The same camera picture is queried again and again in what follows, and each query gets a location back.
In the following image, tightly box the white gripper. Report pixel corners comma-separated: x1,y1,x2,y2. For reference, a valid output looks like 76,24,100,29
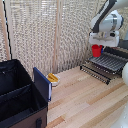
88,30,120,48

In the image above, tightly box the red plastic cup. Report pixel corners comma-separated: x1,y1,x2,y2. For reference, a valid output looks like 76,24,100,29
91,44,104,58

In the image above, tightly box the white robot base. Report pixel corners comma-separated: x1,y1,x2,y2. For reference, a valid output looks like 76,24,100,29
111,109,128,128

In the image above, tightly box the black toaster oven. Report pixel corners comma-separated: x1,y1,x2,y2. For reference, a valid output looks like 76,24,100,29
99,39,128,80

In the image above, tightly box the yellow food item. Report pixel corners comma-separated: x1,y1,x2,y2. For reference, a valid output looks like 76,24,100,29
47,73,59,83

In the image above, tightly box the small white bowl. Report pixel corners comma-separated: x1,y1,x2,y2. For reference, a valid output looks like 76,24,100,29
46,72,62,88

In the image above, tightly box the beige woven folding screen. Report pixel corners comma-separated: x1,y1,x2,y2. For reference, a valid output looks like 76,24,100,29
0,0,128,80

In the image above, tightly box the thin black vertical pole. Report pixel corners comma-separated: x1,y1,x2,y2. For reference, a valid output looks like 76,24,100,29
2,0,13,61

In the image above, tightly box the black fabric storage box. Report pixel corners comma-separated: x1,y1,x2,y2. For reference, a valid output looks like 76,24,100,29
0,58,50,128

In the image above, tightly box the metal oven wire rack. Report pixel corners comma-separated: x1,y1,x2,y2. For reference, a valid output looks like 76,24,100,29
87,51,128,73

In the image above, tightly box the open oven door with handle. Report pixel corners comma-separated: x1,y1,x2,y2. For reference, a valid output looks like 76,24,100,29
79,64,113,85

